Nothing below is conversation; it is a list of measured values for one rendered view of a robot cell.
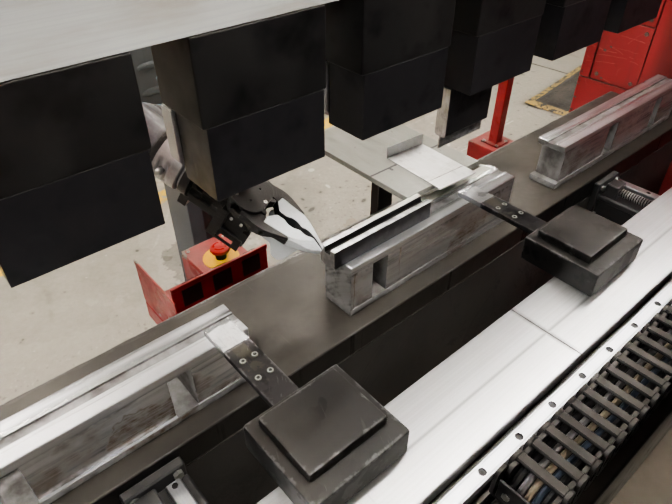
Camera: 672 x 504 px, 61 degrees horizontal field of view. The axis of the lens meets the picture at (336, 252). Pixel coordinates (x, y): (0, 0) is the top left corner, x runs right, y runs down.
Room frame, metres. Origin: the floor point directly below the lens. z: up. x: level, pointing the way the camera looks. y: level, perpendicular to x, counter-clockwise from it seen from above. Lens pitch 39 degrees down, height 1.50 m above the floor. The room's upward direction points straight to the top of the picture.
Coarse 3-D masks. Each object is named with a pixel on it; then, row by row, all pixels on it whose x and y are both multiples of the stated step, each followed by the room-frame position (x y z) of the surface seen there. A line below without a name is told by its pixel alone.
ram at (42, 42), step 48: (0, 0) 0.40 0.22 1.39; (48, 0) 0.42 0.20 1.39; (96, 0) 0.44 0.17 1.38; (144, 0) 0.46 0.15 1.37; (192, 0) 0.49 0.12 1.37; (240, 0) 0.52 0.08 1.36; (288, 0) 0.55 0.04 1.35; (336, 0) 0.59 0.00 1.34; (0, 48) 0.39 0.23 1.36; (48, 48) 0.41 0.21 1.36; (96, 48) 0.43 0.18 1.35
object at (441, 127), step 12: (444, 96) 0.77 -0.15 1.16; (456, 96) 0.78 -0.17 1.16; (468, 96) 0.80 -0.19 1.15; (480, 96) 0.82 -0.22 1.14; (444, 108) 0.77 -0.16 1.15; (456, 108) 0.78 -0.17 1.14; (468, 108) 0.80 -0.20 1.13; (480, 108) 0.82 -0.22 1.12; (444, 120) 0.77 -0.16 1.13; (456, 120) 0.78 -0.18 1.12; (468, 120) 0.80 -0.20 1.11; (480, 120) 0.82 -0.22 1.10; (444, 132) 0.77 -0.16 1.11; (456, 132) 0.80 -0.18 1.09; (468, 132) 0.82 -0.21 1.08; (444, 144) 0.78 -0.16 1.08
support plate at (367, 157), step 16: (336, 128) 1.00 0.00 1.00; (400, 128) 1.00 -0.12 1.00; (336, 144) 0.94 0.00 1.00; (352, 144) 0.94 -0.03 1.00; (368, 144) 0.94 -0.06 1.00; (384, 144) 0.94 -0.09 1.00; (432, 144) 0.94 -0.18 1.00; (336, 160) 0.89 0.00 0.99; (352, 160) 0.88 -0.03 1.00; (368, 160) 0.88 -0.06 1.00; (384, 160) 0.88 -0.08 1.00; (464, 160) 0.88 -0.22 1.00; (368, 176) 0.83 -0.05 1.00; (384, 176) 0.83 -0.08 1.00; (400, 176) 0.83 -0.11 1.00; (416, 176) 0.83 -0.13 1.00; (400, 192) 0.78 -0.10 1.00; (416, 192) 0.78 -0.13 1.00
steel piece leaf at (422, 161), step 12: (396, 144) 0.90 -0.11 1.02; (408, 144) 0.92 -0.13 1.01; (420, 144) 0.93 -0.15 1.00; (396, 156) 0.89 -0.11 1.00; (408, 156) 0.89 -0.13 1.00; (420, 156) 0.89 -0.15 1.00; (432, 156) 0.89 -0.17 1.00; (444, 156) 0.89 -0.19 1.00; (408, 168) 0.85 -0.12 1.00; (420, 168) 0.85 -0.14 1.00; (432, 168) 0.85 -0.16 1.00; (444, 168) 0.85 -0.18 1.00; (456, 168) 0.85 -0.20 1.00
